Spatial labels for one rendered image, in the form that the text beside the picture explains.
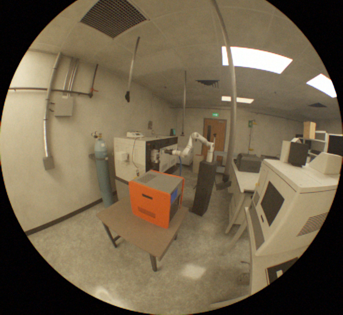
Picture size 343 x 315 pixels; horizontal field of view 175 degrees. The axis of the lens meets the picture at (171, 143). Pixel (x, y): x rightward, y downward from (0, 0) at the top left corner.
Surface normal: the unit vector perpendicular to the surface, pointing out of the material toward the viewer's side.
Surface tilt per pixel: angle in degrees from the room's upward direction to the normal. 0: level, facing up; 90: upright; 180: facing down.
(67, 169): 90
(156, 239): 0
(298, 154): 90
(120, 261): 0
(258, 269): 0
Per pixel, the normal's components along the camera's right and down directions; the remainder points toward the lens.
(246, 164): -0.40, 0.11
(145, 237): 0.06, -0.99
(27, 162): 0.91, 0.11
